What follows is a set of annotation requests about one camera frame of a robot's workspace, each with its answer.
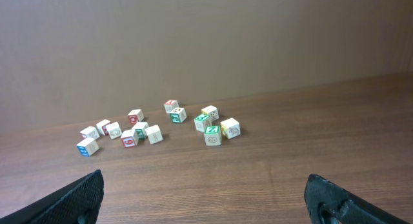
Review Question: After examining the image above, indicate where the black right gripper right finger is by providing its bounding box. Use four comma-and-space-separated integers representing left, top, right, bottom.
304, 174, 408, 224

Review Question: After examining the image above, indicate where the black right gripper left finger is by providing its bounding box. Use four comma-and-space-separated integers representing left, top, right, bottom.
1, 169, 104, 224

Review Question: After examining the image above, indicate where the blue number wooden block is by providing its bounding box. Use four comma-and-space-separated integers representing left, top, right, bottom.
77, 137, 99, 157

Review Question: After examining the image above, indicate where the red number six block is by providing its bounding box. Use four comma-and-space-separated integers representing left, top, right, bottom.
121, 129, 139, 148

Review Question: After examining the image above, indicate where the wooden block letter Z side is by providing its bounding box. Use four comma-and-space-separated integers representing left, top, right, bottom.
80, 126, 100, 139

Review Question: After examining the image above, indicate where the red edged wooden block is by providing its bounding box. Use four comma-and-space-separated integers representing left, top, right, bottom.
96, 119, 111, 136

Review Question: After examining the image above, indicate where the wooden block animal drawing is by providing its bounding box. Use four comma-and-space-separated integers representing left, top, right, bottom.
106, 122, 123, 139

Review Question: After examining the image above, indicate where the green letter wooden block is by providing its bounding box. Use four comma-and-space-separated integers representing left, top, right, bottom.
132, 121, 148, 139

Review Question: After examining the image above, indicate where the wooden block number one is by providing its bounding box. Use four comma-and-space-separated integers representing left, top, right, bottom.
145, 125, 163, 145

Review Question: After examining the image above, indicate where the red letter Q block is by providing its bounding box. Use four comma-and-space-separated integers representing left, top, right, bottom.
127, 109, 145, 124

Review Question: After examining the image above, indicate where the yellow turtle wooden block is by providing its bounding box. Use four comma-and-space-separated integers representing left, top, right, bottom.
220, 117, 241, 139

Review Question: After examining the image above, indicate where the green letter Z block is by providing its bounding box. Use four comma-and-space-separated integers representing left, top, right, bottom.
204, 126, 222, 146

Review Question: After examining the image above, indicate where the green bordered picture block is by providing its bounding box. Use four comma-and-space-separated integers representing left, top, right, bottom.
170, 107, 187, 123

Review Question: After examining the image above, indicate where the red letter X block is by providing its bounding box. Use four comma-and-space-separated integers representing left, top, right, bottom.
164, 99, 179, 114

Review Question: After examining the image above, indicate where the yellow edged wooden block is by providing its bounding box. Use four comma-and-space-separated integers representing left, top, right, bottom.
201, 105, 219, 121

